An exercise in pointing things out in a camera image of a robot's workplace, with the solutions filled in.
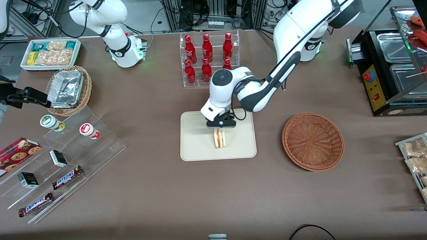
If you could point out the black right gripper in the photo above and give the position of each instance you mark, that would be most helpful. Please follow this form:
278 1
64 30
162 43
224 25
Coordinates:
13 98

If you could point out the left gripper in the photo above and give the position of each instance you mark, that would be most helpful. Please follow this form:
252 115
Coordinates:
226 117

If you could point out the triangle sandwich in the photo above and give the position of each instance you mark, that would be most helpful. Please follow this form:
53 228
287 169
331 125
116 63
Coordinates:
220 139

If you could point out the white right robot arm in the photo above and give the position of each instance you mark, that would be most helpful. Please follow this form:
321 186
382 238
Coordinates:
121 43

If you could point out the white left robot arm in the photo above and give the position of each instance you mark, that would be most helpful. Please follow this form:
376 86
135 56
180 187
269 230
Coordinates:
297 30

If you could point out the beige plastic tray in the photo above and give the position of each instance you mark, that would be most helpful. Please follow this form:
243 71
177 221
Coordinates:
200 143

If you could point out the light wicker basket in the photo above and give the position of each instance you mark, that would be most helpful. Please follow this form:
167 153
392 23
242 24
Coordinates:
86 90

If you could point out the round brown wicker basket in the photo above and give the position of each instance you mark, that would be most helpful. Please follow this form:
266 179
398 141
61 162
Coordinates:
313 143

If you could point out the green and white cup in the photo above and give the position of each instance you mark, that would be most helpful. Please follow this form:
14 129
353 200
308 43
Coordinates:
50 122

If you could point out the aluminium foil container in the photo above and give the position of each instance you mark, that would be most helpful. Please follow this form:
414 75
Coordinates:
65 88

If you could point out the white rectangular snack bin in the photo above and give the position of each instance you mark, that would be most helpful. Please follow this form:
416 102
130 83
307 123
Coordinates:
25 66

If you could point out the yellow snack packet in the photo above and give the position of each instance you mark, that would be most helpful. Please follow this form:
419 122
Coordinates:
32 58

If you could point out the large rice cracker bag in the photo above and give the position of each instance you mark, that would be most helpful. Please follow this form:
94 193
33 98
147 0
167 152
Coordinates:
53 57

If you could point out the teal snack packet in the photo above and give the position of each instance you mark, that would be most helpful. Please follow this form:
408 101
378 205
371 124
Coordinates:
40 46
70 45

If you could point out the red cola bottle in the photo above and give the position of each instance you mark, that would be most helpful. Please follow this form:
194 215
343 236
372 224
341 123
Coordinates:
228 48
190 50
190 72
207 50
206 70
227 65

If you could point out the small rice cracker bag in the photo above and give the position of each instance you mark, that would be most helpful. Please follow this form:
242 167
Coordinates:
56 45

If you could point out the red cookie box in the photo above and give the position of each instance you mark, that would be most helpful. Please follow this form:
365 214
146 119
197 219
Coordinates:
16 155

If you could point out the red and white cup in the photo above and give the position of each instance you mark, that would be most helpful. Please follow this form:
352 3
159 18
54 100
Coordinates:
88 130

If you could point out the small black box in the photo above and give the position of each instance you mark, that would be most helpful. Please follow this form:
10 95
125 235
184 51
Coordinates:
58 158
28 180

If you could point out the clear acrylic stepped display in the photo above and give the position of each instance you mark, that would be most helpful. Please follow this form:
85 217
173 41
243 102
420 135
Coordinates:
86 156

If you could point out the snickers bar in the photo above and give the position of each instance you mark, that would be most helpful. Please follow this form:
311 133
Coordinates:
36 204
66 178

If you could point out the clear acrylic bottle rack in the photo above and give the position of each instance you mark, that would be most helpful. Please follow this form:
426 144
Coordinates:
217 33

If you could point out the black control cabinet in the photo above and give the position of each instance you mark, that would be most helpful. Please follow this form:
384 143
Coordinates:
217 13

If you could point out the small grey object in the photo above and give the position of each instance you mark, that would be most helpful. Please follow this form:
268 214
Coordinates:
217 237

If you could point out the black and yellow food warmer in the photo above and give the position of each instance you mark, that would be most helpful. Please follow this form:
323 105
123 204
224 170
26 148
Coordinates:
375 86

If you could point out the steel food pan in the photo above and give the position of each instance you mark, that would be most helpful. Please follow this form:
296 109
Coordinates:
393 46
408 83

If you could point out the clear bag of rice crackers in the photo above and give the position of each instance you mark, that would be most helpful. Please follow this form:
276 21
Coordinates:
425 193
417 165
424 180
413 148

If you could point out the wooden skewer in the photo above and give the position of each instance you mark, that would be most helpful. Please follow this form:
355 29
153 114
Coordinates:
415 75

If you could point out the red sausage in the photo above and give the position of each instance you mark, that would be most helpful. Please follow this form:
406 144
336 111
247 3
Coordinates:
421 37
417 21

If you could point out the aluminium frame shelf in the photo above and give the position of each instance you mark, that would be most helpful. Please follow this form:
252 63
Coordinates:
50 13

